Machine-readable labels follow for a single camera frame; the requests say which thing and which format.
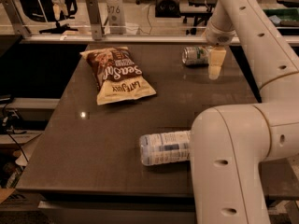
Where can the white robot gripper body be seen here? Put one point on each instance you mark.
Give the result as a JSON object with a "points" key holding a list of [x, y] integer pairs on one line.
{"points": [[219, 35]]}

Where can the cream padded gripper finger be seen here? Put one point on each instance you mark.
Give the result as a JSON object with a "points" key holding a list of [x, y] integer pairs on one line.
{"points": [[216, 59]]}

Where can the green silver 7up can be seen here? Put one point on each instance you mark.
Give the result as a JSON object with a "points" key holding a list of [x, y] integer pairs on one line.
{"points": [[195, 55]]}

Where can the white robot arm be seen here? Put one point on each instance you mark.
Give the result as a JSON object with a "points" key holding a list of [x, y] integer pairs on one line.
{"points": [[229, 142]]}

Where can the white numbered robot base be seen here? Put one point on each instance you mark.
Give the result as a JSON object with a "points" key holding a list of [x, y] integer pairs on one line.
{"points": [[116, 18]]}

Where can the dark background desk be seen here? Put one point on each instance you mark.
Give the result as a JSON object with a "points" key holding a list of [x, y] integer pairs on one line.
{"points": [[199, 10]]}

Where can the green plastic bin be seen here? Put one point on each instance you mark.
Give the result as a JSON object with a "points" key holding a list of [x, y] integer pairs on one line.
{"points": [[285, 19]]}

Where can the brown cream chip bag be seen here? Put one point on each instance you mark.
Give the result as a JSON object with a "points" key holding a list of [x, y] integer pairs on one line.
{"points": [[118, 77]]}

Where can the clear plastic water bottle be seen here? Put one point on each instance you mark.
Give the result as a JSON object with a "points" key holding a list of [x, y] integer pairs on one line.
{"points": [[163, 148]]}

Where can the black tripod stand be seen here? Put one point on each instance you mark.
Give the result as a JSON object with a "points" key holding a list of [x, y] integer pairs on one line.
{"points": [[61, 10]]}

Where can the middle metal railing post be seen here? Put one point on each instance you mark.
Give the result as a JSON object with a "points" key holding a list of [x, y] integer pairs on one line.
{"points": [[95, 19]]}

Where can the metal railing post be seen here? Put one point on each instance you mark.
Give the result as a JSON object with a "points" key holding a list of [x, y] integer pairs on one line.
{"points": [[95, 19], [15, 18]]}

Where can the left metal railing post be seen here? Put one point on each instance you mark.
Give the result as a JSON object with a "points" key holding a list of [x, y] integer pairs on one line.
{"points": [[15, 18]]}

